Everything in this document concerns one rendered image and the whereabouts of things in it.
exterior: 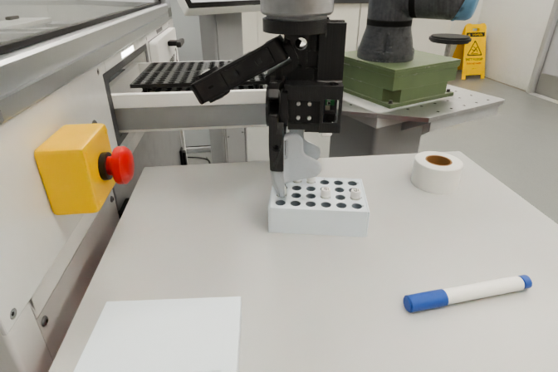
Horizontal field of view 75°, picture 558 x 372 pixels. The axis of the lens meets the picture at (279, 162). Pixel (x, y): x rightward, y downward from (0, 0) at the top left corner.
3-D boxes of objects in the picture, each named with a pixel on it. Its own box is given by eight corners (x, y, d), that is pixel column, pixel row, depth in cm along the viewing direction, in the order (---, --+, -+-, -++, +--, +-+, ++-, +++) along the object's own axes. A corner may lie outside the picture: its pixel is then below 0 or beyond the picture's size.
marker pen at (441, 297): (519, 281, 39) (523, 270, 38) (531, 292, 38) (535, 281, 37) (401, 303, 36) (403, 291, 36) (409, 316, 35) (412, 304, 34)
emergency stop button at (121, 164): (139, 172, 41) (133, 139, 39) (130, 190, 37) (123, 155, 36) (111, 173, 41) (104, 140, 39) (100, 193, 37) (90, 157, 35)
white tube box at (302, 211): (359, 201, 53) (361, 178, 52) (366, 237, 46) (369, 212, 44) (274, 198, 54) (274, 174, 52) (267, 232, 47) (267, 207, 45)
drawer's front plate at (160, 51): (179, 66, 111) (174, 26, 106) (163, 91, 85) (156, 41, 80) (173, 66, 110) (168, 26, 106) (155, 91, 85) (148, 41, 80)
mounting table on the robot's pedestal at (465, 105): (384, 100, 139) (388, 68, 134) (495, 139, 105) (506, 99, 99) (281, 119, 119) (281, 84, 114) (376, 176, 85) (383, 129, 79)
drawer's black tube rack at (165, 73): (261, 90, 79) (261, 60, 76) (269, 117, 63) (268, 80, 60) (156, 93, 77) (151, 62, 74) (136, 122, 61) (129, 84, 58)
